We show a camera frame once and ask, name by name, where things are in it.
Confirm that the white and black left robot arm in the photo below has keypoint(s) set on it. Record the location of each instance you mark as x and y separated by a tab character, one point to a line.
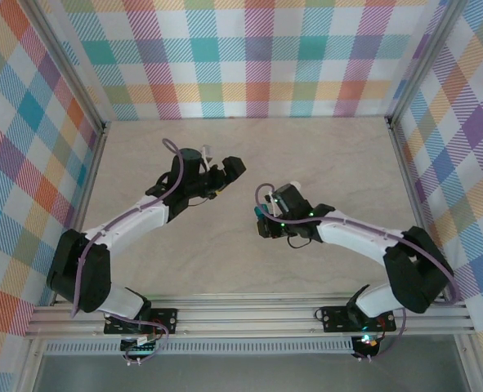
143	212

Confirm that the aluminium frame post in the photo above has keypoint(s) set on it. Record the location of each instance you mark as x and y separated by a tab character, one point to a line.
470	363
419	61
30	367
75	65

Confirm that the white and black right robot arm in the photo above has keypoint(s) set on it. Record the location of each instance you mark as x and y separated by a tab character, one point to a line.
347	234

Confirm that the long aluminium mounting rail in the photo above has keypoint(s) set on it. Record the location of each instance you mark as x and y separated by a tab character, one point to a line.
245	318

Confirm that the aluminium side rail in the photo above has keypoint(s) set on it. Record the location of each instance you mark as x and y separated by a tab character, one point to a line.
408	183
89	183

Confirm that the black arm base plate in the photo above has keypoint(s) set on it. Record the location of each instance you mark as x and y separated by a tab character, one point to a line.
335	318
167	320

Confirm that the small electronics board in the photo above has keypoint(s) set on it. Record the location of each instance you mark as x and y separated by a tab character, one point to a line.
368	343
143	346

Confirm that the teal weekly pill organizer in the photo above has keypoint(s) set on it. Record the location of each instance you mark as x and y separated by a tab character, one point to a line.
258	212

